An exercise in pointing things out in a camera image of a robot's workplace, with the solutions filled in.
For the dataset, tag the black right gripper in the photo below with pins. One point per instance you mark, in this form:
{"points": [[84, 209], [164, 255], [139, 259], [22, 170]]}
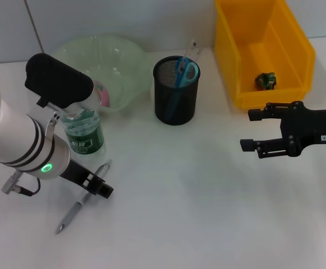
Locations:
{"points": [[311, 126]]}

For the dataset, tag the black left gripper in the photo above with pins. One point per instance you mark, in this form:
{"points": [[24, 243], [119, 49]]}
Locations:
{"points": [[73, 173]]}

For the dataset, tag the grey ballpoint pen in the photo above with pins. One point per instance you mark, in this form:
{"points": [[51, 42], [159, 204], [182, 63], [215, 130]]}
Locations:
{"points": [[70, 214]]}

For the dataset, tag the clear green-label plastic bottle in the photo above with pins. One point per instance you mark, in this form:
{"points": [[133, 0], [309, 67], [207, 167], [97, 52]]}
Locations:
{"points": [[87, 140]]}

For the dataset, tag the green plastic wrapper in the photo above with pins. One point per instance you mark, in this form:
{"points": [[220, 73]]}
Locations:
{"points": [[266, 81]]}

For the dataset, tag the blue scissors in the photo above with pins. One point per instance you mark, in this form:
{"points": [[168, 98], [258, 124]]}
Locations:
{"points": [[184, 78]]}

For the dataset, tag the pink toy peach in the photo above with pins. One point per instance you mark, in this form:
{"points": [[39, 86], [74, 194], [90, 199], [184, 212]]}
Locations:
{"points": [[105, 96]]}

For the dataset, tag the clear plastic ruler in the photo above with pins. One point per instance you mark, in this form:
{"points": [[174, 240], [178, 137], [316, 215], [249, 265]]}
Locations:
{"points": [[193, 50]]}

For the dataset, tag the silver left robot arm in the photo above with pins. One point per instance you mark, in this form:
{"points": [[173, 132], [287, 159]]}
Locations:
{"points": [[11, 134]]}

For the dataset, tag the black mesh pen holder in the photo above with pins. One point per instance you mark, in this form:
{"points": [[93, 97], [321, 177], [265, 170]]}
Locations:
{"points": [[185, 112]]}

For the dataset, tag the translucent green fruit plate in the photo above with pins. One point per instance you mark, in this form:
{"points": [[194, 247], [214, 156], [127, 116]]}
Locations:
{"points": [[118, 56]]}

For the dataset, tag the yellow plastic bin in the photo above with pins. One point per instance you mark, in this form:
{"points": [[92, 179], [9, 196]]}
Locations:
{"points": [[277, 42]]}

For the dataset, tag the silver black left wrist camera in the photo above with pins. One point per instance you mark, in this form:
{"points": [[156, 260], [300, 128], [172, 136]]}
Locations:
{"points": [[56, 81]]}

